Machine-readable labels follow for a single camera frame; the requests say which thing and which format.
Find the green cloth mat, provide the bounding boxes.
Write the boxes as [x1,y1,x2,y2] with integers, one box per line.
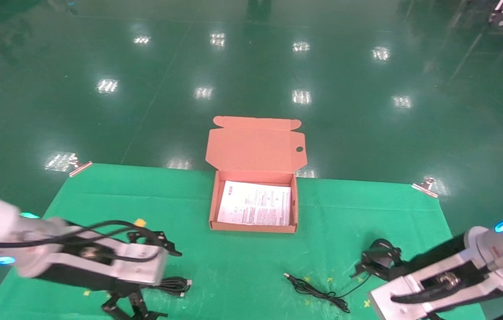
[0,163,487,320]

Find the silver binder clip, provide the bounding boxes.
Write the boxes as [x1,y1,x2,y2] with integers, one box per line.
[68,157,93,178]
[411,177,439,199]

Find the open brown cardboard box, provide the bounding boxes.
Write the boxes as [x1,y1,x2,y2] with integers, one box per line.
[205,116,308,234]

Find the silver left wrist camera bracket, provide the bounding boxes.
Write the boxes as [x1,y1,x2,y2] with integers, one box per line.
[56,231,168,287]

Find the white printed paper sheet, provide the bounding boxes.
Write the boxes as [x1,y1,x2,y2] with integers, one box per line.
[216,180,292,227]

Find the black wired mouse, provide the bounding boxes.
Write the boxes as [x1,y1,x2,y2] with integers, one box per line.
[283,272,371,314]

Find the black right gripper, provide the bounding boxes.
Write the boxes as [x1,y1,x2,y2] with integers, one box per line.
[351,233,472,281]

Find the black data cable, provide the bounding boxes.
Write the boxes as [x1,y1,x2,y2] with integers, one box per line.
[152,276,193,298]

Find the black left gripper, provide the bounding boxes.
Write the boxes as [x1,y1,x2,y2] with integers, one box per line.
[38,264,168,320]

